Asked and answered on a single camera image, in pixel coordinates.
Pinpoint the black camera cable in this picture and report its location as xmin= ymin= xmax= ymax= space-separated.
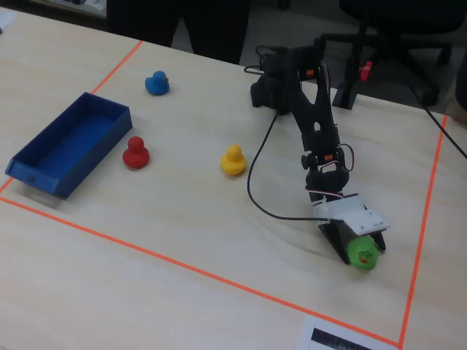
xmin=247 ymin=111 xmax=331 ymax=222

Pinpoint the yellow rubber duck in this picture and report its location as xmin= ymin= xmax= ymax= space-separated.
xmin=220 ymin=144 xmax=247 ymax=176

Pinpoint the orange tape strip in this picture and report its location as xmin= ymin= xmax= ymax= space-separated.
xmin=0 ymin=39 xmax=144 ymax=194
xmin=0 ymin=196 xmax=401 ymax=347
xmin=398 ymin=114 xmax=449 ymax=348

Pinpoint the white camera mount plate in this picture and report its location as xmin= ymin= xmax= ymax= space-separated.
xmin=312 ymin=193 xmax=390 ymax=234

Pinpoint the person in dark trousers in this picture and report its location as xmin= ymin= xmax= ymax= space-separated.
xmin=107 ymin=0 xmax=252 ymax=66

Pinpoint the blue plastic box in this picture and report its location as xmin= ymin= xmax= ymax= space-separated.
xmin=4 ymin=91 xmax=134 ymax=200

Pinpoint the black office chair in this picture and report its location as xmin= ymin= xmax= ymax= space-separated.
xmin=339 ymin=0 xmax=467 ymax=107

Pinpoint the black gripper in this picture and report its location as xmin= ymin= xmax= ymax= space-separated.
xmin=308 ymin=187 xmax=387 ymax=266

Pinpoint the green rubber duck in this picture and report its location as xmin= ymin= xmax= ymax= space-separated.
xmin=345 ymin=236 xmax=379 ymax=271

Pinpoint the red rubber duck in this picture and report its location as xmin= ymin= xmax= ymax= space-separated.
xmin=122 ymin=136 xmax=151 ymax=170

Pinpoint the blue rubber duck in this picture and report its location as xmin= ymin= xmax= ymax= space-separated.
xmin=144 ymin=70 xmax=171 ymax=97

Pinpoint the white printed paper sheet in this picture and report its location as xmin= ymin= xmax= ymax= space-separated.
xmin=297 ymin=316 xmax=401 ymax=350

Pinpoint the thin black cable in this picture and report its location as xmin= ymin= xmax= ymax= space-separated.
xmin=406 ymin=82 xmax=467 ymax=160

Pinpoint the black clamp with red knob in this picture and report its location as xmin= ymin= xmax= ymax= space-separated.
xmin=315 ymin=32 xmax=374 ymax=110

